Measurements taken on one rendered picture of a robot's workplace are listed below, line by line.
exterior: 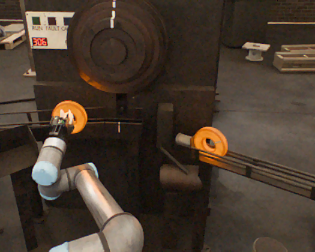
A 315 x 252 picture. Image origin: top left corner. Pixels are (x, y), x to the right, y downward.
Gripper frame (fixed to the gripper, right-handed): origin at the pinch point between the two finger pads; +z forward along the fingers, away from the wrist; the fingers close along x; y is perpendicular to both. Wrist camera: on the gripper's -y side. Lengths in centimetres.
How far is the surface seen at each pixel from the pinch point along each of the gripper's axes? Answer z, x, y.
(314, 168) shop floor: 59, -157, -107
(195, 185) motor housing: -11, -59, -36
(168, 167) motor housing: -4, -46, -32
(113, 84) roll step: 16.3, -18.5, 4.7
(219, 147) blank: -6, -69, -13
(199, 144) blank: -1, -60, -17
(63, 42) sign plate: 35.2, 8.7, 16.2
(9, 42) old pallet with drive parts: 349, 227, -171
